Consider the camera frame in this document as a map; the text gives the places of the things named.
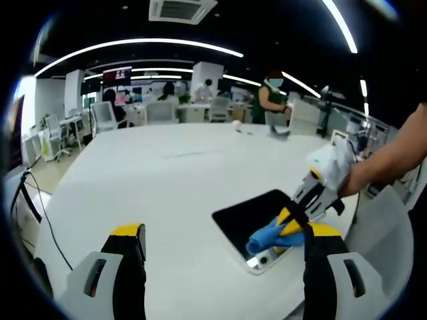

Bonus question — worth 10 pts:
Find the black tablet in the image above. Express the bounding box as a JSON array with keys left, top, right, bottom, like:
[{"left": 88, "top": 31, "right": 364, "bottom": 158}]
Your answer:
[{"left": 211, "top": 189, "right": 322, "bottom": 276}]

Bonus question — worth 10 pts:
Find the large display screen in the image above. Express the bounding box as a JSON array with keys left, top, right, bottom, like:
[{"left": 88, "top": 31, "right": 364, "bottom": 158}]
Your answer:
[{"left": 5, "top": 94, "right": 26, "bottom": 175}]

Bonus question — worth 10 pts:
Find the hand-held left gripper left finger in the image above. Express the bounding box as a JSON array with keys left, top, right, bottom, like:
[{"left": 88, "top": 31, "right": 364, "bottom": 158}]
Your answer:
[{"left": 58, "top": 222, "right": 148, "bottom": 320}]

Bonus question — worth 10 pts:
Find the white chair back panel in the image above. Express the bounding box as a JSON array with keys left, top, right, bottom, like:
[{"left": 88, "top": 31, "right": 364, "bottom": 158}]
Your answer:
[{"left": 289, "top": 99, "right": 322, "bottom": 136}]

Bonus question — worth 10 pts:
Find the white mesh office chair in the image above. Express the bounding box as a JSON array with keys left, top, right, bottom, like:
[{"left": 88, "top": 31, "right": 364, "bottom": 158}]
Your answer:
[
  {"left": 44, "top": 114, "right": 71, "bottom": 163},
  {"left": 209, "top": 97, "right": 232, "bottom": 123},
  {"left": 146, "top": 101, "right": 178, "bottom": 125},
  {"left": 90, "top": 101, "right": 119, "bottom": 133}
]

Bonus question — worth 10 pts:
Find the curved ceiling light strip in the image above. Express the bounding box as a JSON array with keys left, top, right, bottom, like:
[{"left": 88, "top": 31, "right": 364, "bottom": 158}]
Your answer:
[{"left": 34, "top": 37, "right": 245, "bottom": 77}]

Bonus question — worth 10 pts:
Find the blue cleaning cloth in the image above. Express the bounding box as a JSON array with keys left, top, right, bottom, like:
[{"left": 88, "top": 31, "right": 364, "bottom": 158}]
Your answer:
[{"left": 246, "top": 215, "right": 306, "bottom": 258}]

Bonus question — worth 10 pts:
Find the grey mesh office chair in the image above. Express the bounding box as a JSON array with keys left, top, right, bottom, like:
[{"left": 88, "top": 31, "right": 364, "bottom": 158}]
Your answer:
[{"left": 344, "top": 185, "right": 415, "bottom": 298}]

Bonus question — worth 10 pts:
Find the black tripod stand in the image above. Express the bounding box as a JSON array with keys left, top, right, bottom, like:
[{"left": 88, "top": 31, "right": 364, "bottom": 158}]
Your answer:
[{"left": 318, "top": 84, "right": 346, "bottom": 138}]

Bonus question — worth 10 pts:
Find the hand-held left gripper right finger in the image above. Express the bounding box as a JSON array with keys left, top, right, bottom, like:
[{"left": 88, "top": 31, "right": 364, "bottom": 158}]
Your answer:
[{"left": 303, "top": 222, "right": 393, "bottom": 320}]

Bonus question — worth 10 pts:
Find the ceiling air conditioner vent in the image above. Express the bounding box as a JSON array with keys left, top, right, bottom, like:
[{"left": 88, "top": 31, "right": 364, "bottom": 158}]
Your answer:
[{"left": 148, "top": 0, "right": 219, "bottom": 26}]

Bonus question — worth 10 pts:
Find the straight ceiling light strip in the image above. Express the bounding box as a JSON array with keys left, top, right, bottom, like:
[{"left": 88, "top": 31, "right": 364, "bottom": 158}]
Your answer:
[{"left": 322, "top": 0, "right": 359, "bottom": 55}]

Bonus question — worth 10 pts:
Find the hanging screen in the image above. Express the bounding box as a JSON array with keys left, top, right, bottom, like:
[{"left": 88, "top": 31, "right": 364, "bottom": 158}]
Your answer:
[{"left": 102, "top": 66, "right": 133, "bottom": 85}]

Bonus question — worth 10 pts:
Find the black floor cable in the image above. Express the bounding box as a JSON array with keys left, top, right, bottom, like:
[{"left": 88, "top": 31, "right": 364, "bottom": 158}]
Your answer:
[{"left": 25, "top": 171, "right": 74, "bottom": 271}]

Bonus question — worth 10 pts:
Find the black display stand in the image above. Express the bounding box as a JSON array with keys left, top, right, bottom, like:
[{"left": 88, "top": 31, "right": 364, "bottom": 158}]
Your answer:
[{"left": 9, "top": 171, "right": 43, "bottom": 225}]

